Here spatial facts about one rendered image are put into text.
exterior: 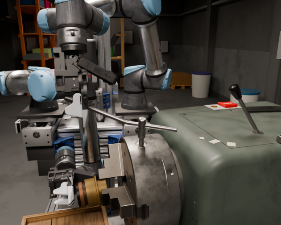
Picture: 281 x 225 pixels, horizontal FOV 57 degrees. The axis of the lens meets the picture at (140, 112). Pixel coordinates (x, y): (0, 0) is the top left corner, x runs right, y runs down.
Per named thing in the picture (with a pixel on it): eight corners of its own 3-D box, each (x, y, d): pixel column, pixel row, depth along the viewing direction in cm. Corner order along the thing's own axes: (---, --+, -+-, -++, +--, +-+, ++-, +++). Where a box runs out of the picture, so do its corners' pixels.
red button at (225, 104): (229, 105, 115) (229, 101, 115) (237, 109, 110) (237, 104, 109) (217, 106, 114) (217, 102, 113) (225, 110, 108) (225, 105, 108)
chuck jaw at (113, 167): (131, 175, 87) (126, 140, 90) (134, 174, 82) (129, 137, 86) (98, 180, 84) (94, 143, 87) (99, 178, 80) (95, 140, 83)
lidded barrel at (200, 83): (194, 98, 692) (195, 73, 675) (187, 94, 746) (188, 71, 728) (213, 97, 700) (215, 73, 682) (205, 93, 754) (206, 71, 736)
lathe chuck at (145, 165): (137, 185, 106) (142, 117, 91) (163, 257, 79) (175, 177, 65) (115, 188, 104) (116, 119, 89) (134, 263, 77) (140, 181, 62)
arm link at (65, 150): (76, 161, 111) (74, 143, 108) (76, 174, 100) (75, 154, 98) (56, 164, 109) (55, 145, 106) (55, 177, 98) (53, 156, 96)
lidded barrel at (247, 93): (262, 127, 470) (266, 93, 453) (234, 128, 464) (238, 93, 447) (247, 118, 519) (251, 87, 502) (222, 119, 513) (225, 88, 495)
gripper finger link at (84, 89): (80, 109, 70) (78, 77, 69) (87, 109, 70) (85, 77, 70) (81, 110, 65) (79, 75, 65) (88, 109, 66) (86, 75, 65)
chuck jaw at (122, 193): (136, 182, 80) (147, 202, 69) (136, 197, 81) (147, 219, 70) (100, 187, 77) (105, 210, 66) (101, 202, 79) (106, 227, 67)
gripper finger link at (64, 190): (52, 206, 73) (54, 189, 82) (74, 203, 75) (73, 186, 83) (51, 197, 73) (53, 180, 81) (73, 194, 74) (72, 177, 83)
